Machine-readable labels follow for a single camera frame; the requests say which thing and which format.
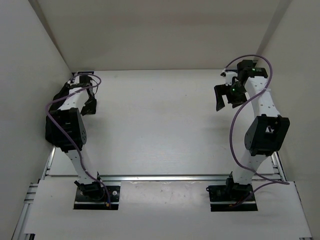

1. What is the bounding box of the black pleated skirt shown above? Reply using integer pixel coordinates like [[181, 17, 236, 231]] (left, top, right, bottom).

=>
[[45, 82, 70, 145]]

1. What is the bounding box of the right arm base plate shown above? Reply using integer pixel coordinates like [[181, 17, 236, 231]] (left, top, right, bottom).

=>
[[206, 179, 258, 212]]

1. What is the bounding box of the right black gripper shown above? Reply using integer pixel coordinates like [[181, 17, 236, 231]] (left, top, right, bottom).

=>
[[213, 82, 247, 112]]

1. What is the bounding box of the left blue corner label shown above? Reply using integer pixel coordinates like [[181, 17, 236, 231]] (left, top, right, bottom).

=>
[[76, 71, 95, 75]]

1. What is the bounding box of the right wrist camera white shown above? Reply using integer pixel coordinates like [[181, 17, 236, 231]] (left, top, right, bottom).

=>
[[220, 70, 238, 86]]

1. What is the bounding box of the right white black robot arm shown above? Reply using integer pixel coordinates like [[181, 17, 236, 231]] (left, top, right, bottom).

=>
[[214, 55, 290, 201]]

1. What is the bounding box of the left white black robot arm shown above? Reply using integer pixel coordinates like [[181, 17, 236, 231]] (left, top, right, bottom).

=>
[[45, 71, 107, 201]]

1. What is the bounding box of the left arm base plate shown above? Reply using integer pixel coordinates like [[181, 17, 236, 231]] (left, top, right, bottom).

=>
[[73, 181, 121, 211]]

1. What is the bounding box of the aluminium frame rail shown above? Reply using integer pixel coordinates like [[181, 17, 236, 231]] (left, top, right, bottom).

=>
[[12, 149, 315, 240]]

